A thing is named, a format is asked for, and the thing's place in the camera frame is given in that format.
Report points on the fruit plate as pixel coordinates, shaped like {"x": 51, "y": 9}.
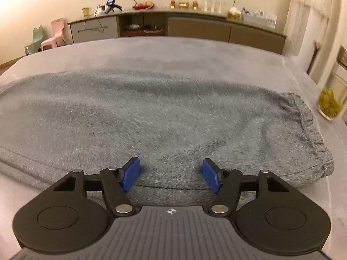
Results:
{"x": 143, "y": 5}

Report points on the pink plastic chair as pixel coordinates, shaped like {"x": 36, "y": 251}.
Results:
{"x": 55, "y": 33}

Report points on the glass jar with yellow contents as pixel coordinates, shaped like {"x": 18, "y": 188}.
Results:
{"x": 334, "y": 97}

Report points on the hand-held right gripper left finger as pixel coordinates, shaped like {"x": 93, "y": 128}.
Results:
{"x": 130, "y": 174}

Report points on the green plastic chair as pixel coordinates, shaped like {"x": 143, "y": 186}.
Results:
{"x": 35, "y": 40}

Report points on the white storage box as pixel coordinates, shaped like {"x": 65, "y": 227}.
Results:
{"x": 259, "y": 17}

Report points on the yellow tissue box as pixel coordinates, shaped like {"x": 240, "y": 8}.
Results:
{"x": 234, "y": 13}

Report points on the white curtain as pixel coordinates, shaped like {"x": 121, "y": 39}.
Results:
{"x": 311, "y": 19}

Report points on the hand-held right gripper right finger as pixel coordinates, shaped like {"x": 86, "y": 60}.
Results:
{"x": 211, "y": 174}

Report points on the long grey sideboard cabinet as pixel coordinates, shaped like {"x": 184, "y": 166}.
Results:
{"x": 189, "y": 27}

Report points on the clear glassware set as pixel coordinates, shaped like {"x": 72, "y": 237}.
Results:
{"x": 212, "y": 3}

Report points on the grey fleece pants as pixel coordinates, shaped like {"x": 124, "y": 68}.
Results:
{"x": 162, "y": 122}

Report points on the yellow cup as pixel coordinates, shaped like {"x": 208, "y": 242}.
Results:
{"x": 86, "y": 12}

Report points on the hand-held gripper on sideboard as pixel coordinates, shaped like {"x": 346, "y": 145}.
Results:
{"x": 111, "y": 6}

